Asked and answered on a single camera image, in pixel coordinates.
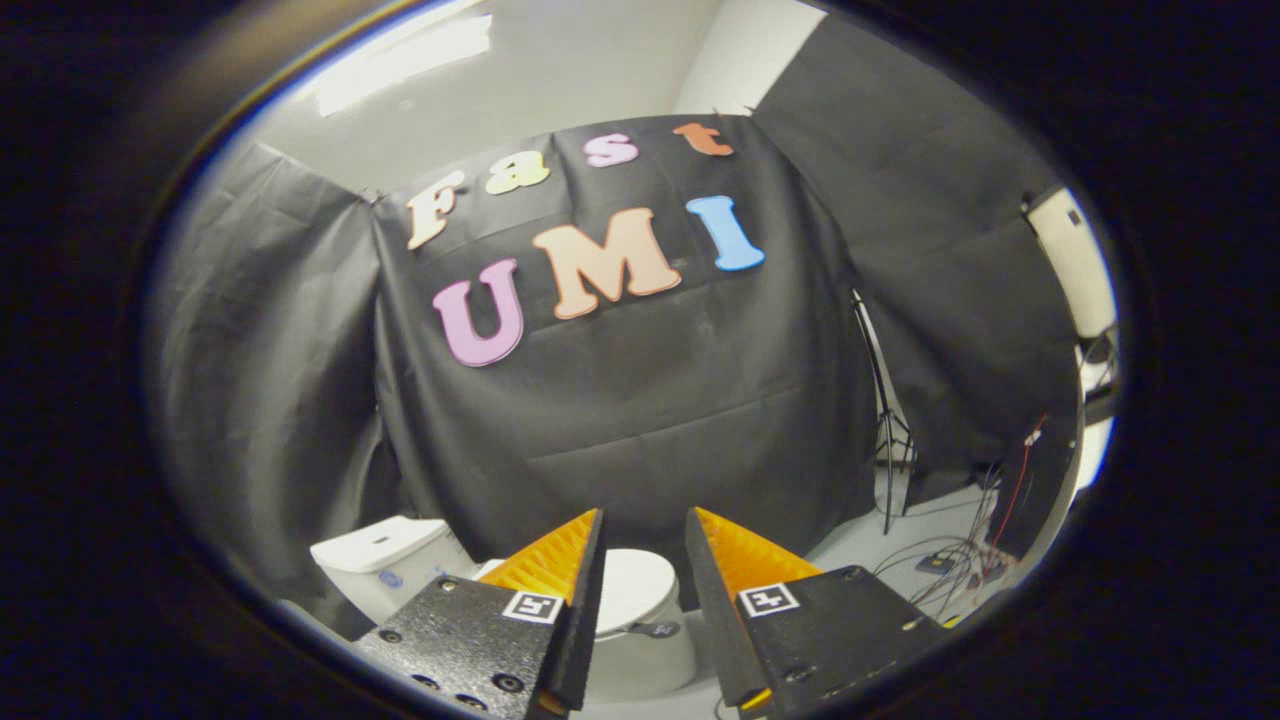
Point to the white toilet lid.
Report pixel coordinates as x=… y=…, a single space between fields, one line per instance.
x=635 y=590

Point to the white wall panel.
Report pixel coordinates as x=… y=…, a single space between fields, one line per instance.
x=1075 y=260

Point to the white toilet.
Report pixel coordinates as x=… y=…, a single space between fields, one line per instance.
x=385 y=560

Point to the black backdrop cloth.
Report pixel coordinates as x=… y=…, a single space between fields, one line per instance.
x=650 y=400

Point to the black board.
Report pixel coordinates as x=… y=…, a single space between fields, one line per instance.
x=1045 y=490

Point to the black tripod stand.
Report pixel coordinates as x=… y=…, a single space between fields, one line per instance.
x=888 y=430

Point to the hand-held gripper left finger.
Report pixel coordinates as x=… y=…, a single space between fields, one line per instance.
x=588 y=590

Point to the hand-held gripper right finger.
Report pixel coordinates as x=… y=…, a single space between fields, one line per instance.
x=705 y=600

